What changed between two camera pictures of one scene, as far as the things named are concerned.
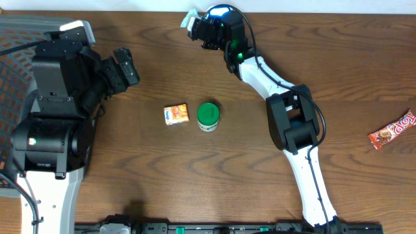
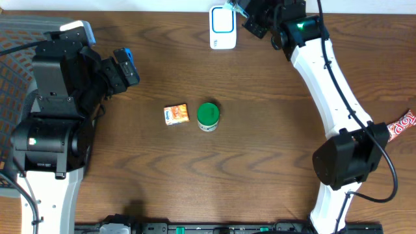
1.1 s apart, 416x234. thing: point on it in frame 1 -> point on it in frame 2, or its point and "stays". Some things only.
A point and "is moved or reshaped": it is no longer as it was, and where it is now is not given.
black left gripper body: (110, 83) stays
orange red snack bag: (383, 134) stays
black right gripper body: (215, 37) -> (267, 16)
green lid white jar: (208, 116) stays
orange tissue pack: (176, 114) stays
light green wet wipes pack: (189, 19) is moved or reshaped
